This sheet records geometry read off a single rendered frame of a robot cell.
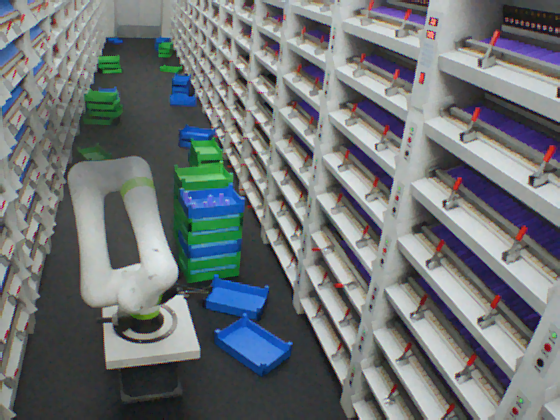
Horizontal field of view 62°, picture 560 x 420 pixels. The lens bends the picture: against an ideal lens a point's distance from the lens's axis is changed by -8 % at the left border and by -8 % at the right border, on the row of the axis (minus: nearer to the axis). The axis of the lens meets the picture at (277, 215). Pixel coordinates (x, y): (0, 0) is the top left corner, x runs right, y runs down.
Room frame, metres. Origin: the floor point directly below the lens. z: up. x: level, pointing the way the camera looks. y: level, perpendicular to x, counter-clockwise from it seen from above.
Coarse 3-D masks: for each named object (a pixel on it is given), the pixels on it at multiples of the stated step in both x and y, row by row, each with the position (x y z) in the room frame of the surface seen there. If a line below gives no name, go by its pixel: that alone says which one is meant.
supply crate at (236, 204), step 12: (180, 192) 2.35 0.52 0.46; (192, 192) 2.40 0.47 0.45; (204, 192) 2.43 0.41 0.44; (216, 192) 2.46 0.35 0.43; (228, 192) 2.49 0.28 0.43; (216, 204) 2.37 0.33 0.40; (228, 204) 2.29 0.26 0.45; (240, 204) 2.31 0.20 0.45; (192, 216) 2.20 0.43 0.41; (204, 216) 2.22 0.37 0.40
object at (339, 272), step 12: (312, 228) 2.04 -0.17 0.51; (312, 240) 2.02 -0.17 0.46; (324, 240) 1.96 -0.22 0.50; (324, 252) 1.87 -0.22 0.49; (336, 264) 1.78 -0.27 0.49; (336, 276) 1.73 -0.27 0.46; (348, 276) 1.69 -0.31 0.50; (360, 288) 1.61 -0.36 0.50; (360, 300) 1.54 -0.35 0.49; (360, 312) 1.48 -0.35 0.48
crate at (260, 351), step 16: (240, 320) 1.87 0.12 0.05; (224, 336) 1.79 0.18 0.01; (240, 336) 1.81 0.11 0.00; (256, 336) 1.82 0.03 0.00; (272, 336) 1.78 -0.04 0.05; (240, 352) 1.64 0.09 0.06; (256, 352) 1.71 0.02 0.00; (272, 352) 1.72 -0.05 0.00; (288, 352) 1.70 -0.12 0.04; (256, 368) 1.58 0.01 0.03; (272, 368) 1.61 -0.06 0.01
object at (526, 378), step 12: (552, 300) 0.79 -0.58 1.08; (552, 312) 0.78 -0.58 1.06; (540, 324) 0.79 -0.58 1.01; (540, 336) 0.78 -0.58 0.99; (528, 348) 0.80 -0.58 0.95; (528, 360) 0.78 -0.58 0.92; (552, 360) 0.73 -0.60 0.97; (516, 372) 0.80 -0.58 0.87; (528, 372) 0.77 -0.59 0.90; (552, 372) 0.72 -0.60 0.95; (516, 384) 0.78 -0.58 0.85; (528, 384) 0.76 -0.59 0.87; (540, 384) 0.73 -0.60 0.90; (552, 384) 0.71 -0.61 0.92; (504, 396) 0.80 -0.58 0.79; (528, 396) 0.74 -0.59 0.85; (540, 396) 0.72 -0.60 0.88; (504, 408) 0.78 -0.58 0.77; (528, 408) 0.73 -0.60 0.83; (540, 408) 0.71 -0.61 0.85
